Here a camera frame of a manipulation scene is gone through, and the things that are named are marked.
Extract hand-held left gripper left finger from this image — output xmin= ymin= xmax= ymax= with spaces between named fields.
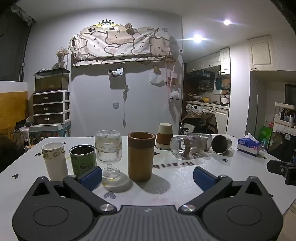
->
xmin=31 ymin=166 xmax=117 ymax=213

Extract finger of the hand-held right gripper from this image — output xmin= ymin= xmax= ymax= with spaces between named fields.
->
xmin=267 ymin=160 xmax=296 ymax=186

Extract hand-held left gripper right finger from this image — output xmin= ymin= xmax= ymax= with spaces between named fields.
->
xmin=178 ymin=166 xmax=274 ymax=213

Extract green metal cup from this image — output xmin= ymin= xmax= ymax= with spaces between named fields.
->
xmin=69 ymin=145 xmax=97 ymax=176

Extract grey metal cup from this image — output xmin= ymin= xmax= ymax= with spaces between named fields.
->
xmin=187 ymin=133 xmax=213 ymax=152

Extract clear glass cup brown band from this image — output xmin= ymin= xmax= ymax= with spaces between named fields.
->
xmin=170 ymin=135 xmax=204 ymax=160

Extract steel cup dark inside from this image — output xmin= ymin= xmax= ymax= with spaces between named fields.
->
xmin=211 ymin=135 xmax=233 ymax=155

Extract white patterned paper cup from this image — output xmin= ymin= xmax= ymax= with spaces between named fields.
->
xmin=42 ymin=142 xmax=69 ymax=182

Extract tall brown cup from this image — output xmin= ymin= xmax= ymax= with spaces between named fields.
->
xmin=128 ymin=132 xmax=156 ymax=182

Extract beige and brown cup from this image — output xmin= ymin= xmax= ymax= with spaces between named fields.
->
xmin=155 ymin=123 xmax=174 ymax=150

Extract blue tissue box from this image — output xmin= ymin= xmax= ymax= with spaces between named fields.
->
xmin=236 ymin=133 xmax=261 ymax=156

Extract ribbed glass goblet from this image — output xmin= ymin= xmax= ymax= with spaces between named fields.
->
xmin=95 ymin=130 xmax=122 ymax=179

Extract green shopping bag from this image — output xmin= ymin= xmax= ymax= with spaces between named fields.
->
xmin=258 ymin=125 xmax=273 ymax=142

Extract white shelf with bottles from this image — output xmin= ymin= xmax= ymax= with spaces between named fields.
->
xmin=273 ymin=102 xmax=296 ymax=130

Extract draped beige clothing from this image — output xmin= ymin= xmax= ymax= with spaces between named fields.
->
xmin=181 ymin=110 xmax=218 ymax=135

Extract painted low cabinet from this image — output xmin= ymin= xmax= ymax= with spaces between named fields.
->
xmin=28 ymin=123 xmax=71 ymax=145

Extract white washing machine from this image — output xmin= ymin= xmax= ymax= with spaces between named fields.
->
xmin=186 ymin=103 xmax=218 ymax=116

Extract white drawer unit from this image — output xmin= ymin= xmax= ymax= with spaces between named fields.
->
xmin=32 ymin=90 xmax=71 ymax=126

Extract wooden board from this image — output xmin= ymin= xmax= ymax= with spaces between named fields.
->
xmin=0 ymin=81 xmax=28 ymax=136

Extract glass fish tank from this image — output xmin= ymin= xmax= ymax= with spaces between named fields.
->
xmin=34 ymin=68 xmax=70 ymax=93

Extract white plastic bag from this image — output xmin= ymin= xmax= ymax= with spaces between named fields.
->
xmin=150 ymin=71 xmax=167 ymax=87

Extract white upper cabinet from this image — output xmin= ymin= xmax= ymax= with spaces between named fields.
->
xmin=247 ymin=35 xmax=278 ymax=71

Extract dried flower bouquet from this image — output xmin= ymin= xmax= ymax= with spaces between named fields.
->
xmin=56 ymin=47 xmax=69 ymax=69

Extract printed cloth cover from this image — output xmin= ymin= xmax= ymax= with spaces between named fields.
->
xmin=70 ymin=26 xmax=178 ymax=67

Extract black curtain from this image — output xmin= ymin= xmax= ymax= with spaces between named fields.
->
xmin=0 ymin=6 xmax=36 ymax=82

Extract crown decoration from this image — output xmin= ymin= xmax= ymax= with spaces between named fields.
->
xmin=94 ymin=19 xmax=117 ymax=29

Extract hanging grey cord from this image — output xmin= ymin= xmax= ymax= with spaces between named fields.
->
xmin=122 ymin=85 xmax=129 ymax=128

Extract wall-mounted small holder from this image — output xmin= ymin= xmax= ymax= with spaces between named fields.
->
xmin=108 ymin=67 xmax=124 ymax=78

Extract white kitchen wall cabinets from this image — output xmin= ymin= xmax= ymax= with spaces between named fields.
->
xmin=186 ymin=46 xmax=231 ymax=75

